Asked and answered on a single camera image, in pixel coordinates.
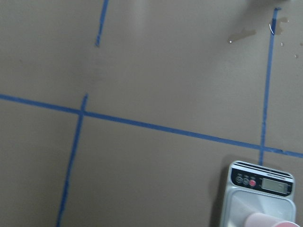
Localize silver digital kitchen scale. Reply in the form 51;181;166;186
219;160;296;227

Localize pink paper cup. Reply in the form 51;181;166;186
243;213;299;227

